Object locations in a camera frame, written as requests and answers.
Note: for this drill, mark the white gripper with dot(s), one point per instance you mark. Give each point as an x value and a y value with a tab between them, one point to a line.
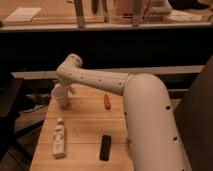
68	86

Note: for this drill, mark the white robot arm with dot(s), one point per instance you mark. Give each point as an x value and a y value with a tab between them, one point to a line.
154	139

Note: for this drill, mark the orange oblong object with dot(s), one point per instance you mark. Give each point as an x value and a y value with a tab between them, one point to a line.
107	102

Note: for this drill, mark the white plastic bottle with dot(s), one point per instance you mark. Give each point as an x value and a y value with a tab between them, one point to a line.
59	139

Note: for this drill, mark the black rectangular block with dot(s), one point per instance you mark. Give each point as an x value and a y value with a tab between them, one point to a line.
105	148

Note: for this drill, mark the dark chair at left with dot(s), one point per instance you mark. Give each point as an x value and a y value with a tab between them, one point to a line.
9	96

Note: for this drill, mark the white paper sheet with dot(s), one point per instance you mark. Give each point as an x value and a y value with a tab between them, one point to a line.
23	14

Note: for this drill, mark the dark panel at right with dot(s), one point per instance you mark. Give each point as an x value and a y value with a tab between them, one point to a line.
194	117

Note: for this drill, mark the wooden shelf post left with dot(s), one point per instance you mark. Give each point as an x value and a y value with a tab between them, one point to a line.
79	13

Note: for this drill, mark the wooden shelf post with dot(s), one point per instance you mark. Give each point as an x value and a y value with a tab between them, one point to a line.
79	13
136	18

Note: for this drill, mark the wooden shelf post right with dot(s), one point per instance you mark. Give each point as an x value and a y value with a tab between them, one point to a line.
136	18

